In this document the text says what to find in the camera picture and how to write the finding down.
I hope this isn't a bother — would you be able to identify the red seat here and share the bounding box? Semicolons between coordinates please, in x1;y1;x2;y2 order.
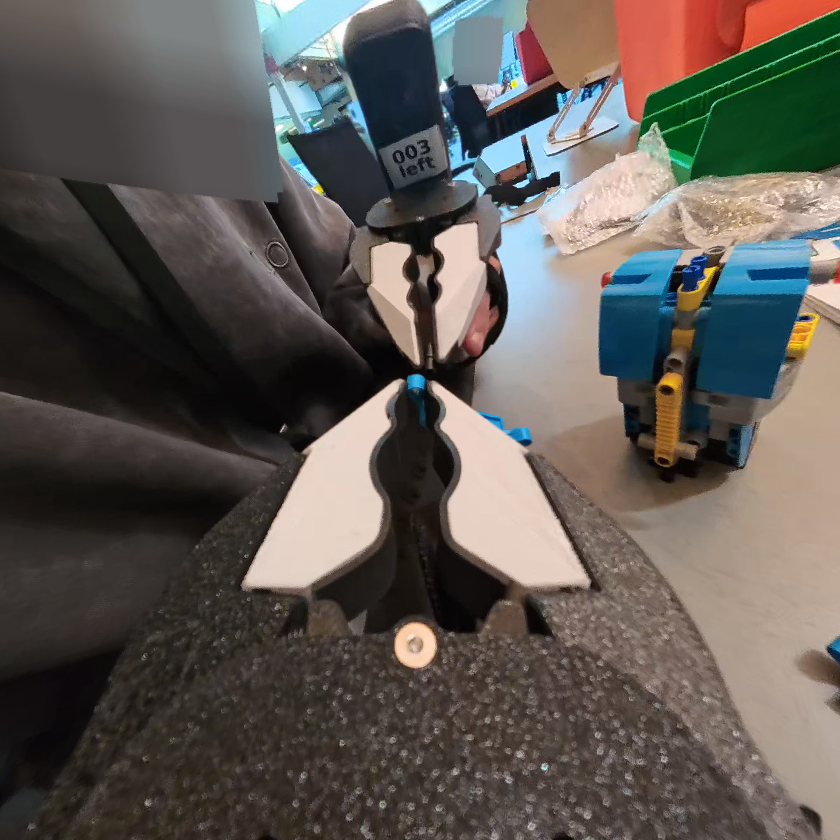
515;23;552;86

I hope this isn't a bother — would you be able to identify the black strap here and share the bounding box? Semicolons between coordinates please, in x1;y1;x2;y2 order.
482;169;563;206

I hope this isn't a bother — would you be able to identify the green plastic bin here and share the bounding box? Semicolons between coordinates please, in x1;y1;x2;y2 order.
640;7;840;185

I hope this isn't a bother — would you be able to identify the wooden table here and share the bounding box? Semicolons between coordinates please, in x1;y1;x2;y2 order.
486;72;565;119

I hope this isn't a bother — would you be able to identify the wooden laptop stand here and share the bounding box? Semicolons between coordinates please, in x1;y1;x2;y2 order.
525;0;623;157

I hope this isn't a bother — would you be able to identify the orange plastic carrier bin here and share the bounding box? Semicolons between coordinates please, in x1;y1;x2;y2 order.
613;0;840;122

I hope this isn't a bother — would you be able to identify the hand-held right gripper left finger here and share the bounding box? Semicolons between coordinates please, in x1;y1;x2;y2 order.
241;378;409;598

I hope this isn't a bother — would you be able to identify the person's left hand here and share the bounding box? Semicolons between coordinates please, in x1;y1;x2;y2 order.
461;289;501;353

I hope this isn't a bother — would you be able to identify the small wooden box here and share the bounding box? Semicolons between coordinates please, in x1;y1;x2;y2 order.
472;134;534;188

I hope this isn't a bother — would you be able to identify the white instruction booklet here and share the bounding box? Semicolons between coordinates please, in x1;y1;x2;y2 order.
804;276;840;326

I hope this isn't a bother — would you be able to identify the blue toy brick robot model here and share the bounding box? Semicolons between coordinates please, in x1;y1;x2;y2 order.
598;239;821;483

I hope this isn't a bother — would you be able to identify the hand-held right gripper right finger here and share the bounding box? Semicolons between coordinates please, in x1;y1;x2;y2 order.
427;381;592;595

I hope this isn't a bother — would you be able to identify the blue curved brick panel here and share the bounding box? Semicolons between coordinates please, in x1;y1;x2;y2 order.
406;373;534;450

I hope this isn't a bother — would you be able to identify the black office chair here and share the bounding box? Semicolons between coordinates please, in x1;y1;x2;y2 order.
446;82;496;158
287;118;388;227

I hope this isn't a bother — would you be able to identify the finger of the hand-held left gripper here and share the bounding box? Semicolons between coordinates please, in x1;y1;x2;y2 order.
366;241;424;367
427;226;490;363

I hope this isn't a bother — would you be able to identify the dark grey jacket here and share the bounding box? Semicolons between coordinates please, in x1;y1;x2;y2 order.
0;157;473;840

